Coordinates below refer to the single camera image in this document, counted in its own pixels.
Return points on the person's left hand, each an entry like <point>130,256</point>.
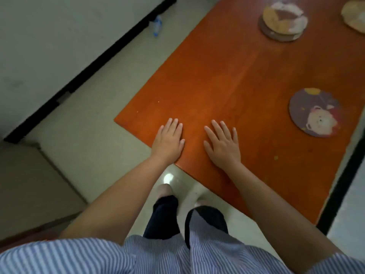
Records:
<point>167,144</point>

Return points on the person's right hand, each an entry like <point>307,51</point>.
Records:
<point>223,151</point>

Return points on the person's right little finger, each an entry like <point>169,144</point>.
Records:
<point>235,134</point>

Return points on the person's left middle finger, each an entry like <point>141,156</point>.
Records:
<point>174,126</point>

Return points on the person's right thumb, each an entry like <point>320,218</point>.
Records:
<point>208,149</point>

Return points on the person's right middle finger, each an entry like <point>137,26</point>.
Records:
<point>218,128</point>

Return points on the person's left little finger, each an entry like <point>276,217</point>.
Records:
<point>161,131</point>

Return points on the person's left thumb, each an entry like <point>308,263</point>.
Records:
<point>181,146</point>

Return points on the person's left forearm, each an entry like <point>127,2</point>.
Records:
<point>119,202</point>

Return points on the person's right forearm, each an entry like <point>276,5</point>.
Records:
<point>273,214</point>

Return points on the person's left foot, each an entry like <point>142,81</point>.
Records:
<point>165,189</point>

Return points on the person's foot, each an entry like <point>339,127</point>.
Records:
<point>165,189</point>
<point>200,202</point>

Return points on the person's right foot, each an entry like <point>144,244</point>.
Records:
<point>200,202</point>

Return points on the dark trousers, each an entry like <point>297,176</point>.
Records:
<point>164,219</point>

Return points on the round purple bear coaster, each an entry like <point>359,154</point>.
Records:
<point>315,112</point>

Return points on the black baseboard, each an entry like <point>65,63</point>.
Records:
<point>82,74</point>

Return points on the clear plastic bottle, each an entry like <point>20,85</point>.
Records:
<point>157,25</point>

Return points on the round grey coaster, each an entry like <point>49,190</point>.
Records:
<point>278,36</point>

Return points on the blue white striped shirt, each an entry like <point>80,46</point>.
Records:
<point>85,258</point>

